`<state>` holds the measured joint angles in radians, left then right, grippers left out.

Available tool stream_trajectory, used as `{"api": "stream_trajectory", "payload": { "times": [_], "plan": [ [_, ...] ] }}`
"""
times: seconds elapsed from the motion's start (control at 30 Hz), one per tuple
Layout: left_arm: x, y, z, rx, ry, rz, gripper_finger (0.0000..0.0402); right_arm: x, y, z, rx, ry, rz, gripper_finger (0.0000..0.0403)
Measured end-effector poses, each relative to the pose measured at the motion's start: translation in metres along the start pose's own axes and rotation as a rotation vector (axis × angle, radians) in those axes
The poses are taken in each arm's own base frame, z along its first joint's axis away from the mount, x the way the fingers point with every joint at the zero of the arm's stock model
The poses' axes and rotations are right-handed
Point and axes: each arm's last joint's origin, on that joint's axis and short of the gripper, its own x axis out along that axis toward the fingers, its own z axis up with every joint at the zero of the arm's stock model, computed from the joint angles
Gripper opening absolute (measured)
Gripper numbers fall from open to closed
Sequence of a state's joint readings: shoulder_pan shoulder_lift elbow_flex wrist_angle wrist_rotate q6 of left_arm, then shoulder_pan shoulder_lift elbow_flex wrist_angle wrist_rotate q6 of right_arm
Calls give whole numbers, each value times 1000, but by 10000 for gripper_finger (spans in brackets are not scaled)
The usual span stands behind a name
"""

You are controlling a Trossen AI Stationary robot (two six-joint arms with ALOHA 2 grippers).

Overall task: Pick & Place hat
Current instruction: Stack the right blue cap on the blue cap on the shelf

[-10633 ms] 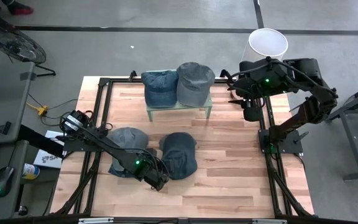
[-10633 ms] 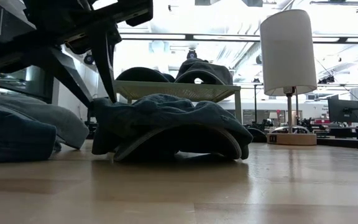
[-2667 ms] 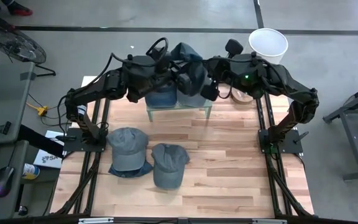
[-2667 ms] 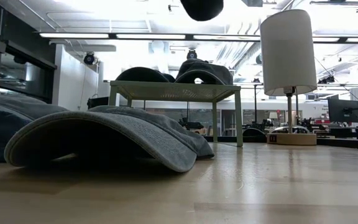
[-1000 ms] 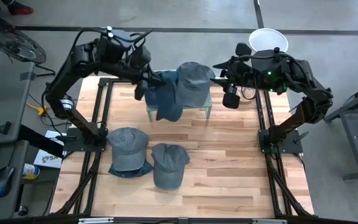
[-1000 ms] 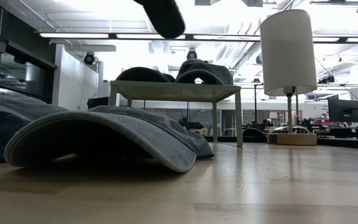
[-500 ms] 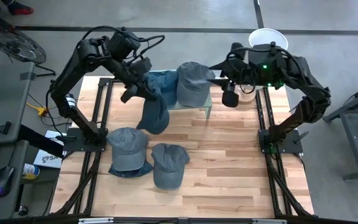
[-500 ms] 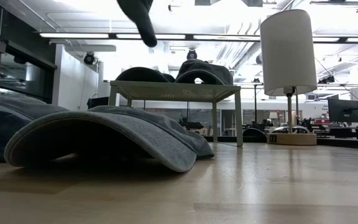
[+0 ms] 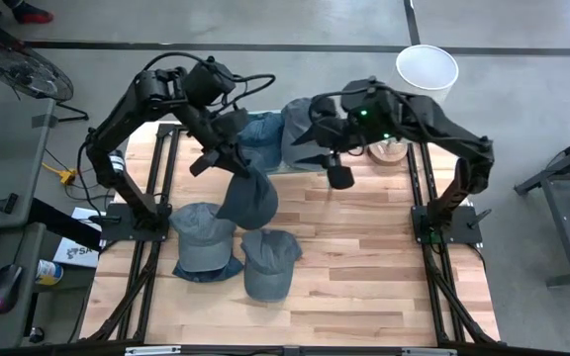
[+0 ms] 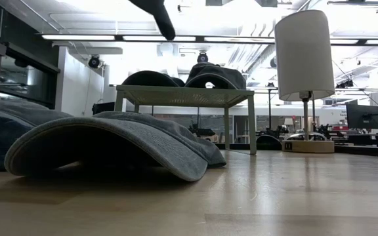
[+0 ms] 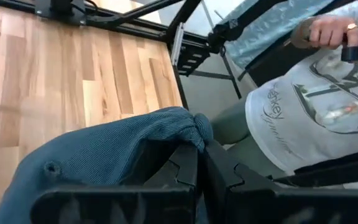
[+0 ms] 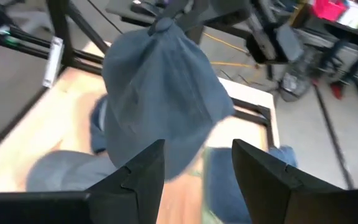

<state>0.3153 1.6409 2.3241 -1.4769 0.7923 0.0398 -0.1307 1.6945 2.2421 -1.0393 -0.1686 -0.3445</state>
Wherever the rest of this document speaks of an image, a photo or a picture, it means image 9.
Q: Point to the grey desk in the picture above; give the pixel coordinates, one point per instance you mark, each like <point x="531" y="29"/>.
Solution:
<point x="3" y="148"/>

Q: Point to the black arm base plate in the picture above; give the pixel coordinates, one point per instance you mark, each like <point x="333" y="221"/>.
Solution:
<point x="117" y="227"/>
<point x="458" y="235"/>

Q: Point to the white yellow drink can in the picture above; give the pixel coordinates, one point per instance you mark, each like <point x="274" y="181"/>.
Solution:
<point x="50" y="272"/>

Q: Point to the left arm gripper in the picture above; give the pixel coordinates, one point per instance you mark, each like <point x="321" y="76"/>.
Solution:
<point x="233" y="133"/>

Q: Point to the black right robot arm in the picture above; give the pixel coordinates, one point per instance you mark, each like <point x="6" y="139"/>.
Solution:
<point x="438" y="123"/>

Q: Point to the black floor fan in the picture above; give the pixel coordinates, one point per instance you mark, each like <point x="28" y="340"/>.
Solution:
<point x="23" y="69"/>

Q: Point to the white shade table lamp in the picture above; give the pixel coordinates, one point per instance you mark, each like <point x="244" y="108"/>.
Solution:
<point x="428" y="69"/>

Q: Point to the silver metal bracket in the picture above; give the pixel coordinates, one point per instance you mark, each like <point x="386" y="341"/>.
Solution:
<point x="154" y="351"/>
<point x="428" y="351"/>

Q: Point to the green perforated metal shelf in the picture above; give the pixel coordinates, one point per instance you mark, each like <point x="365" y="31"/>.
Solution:
<point x="295" y="171"/>

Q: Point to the grey metal cart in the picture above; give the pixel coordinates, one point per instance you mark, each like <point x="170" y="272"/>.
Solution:
<point x="567" y="207"/>

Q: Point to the white printed box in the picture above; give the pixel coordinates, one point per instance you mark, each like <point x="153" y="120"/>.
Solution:
<point x="74" y="254"/>

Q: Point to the navy blue baseball cap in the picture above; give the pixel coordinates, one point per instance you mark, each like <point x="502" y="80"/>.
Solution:
<point x="233" y="268"/>

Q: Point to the black aluminium table frame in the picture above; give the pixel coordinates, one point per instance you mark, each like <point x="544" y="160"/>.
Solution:
<point x="165" y="129"/>

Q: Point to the black computer mouse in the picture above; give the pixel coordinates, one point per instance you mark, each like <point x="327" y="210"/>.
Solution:
<point x="5" y="287"/>

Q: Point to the dark charcoal baseball cap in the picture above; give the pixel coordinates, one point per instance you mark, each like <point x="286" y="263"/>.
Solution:
<point x="250" y="203"/>

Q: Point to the black angled support bar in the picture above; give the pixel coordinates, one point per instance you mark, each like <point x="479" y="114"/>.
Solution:
<point x="57" y="220"/>

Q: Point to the black caster wheel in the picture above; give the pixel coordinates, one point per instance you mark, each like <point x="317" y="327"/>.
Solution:
<point x="36" y="334"/>

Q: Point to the black wedge stand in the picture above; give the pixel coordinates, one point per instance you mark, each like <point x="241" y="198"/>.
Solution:
<point x="5" y="204"/>

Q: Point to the slate grey baseball cap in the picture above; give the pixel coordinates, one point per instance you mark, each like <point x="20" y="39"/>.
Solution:
<point x="270" y="267"/>

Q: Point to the person's red shoe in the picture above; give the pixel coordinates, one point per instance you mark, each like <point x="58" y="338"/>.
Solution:
<point x="35" y="17"/>

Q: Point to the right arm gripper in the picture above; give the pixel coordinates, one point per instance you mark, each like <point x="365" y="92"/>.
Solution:
<point x="347" y="123"/>

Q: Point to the light grey baseball cap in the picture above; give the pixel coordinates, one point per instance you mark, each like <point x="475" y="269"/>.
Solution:
<point x="295" y="123"/>
<point x="203" y="237"/>

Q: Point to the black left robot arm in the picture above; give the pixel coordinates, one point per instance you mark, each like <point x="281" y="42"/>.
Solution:
<point x="117" y="118"/>

